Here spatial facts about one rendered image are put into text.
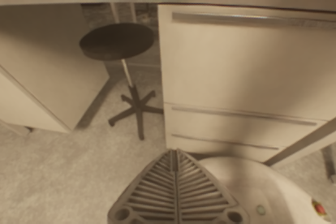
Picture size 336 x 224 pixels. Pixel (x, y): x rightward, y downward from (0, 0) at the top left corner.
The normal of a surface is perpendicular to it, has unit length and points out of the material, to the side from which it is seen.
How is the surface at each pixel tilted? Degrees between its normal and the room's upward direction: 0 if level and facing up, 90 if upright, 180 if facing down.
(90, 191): 0
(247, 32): 90
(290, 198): 1
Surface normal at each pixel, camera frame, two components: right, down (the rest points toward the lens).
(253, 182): -0.03, 0.50
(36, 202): -0.02, -0.62
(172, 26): -0.16, 0.77
